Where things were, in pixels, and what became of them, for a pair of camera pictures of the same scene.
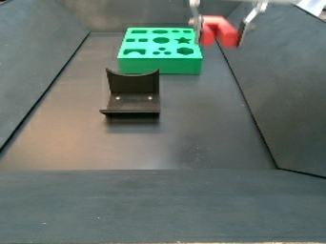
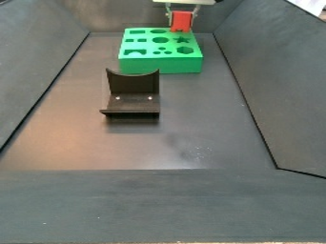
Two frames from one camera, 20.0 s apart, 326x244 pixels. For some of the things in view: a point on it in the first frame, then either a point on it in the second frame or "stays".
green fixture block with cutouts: [164, 49] stays
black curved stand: [134, 94] stays
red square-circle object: [215, 27] to [180, 21]
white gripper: [258, 9] to [195, 2]
